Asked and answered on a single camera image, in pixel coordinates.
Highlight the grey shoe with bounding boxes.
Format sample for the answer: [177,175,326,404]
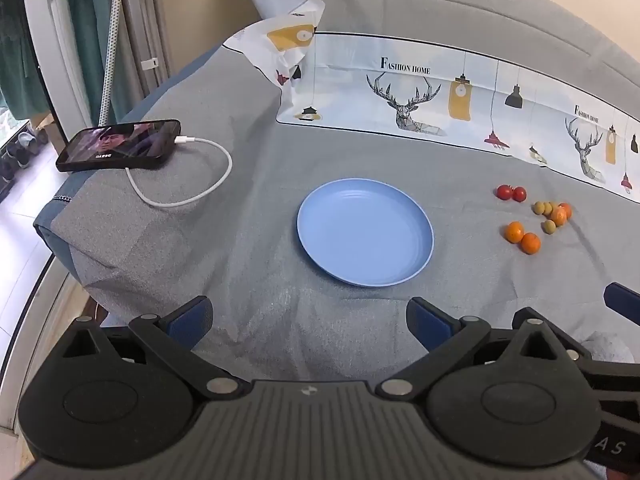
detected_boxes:
[15,132,42,168]

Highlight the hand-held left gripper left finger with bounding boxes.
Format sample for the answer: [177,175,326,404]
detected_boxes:
[60,296,251,402]

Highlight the dotted white pole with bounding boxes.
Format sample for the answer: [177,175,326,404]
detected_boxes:
[98,0,126,128]

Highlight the black smartphone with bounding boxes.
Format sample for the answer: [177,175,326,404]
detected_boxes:
[55,119,182,174]

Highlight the person's grey clothing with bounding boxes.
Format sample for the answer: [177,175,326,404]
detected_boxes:
[567,332,636,361]

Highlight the white charging cable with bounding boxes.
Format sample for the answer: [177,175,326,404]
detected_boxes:
[125,135,233,208]

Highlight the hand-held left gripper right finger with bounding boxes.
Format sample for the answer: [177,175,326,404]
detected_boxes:
[375,296,593,402]

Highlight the grey curtain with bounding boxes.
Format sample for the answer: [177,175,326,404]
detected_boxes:
[122,0,173,98]

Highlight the green hanging cloth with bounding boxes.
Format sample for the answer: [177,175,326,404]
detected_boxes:
[0,0,131,126]

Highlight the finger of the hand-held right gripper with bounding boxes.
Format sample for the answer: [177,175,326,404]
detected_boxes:
[603,282,640,322]
[580,357,640,402]

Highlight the grey bed sheet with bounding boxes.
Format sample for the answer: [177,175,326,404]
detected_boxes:
[32,42,640,396]

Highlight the deer print pillow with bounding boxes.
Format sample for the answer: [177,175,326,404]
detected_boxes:
[222,7,640,197]

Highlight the grey pillow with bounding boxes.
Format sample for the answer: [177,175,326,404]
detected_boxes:
[232,0,640,121]

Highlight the white door frame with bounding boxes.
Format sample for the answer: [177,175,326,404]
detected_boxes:
[20,0,101,146]

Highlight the blue plastic plate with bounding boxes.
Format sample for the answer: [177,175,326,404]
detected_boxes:
[296,178,435,288]

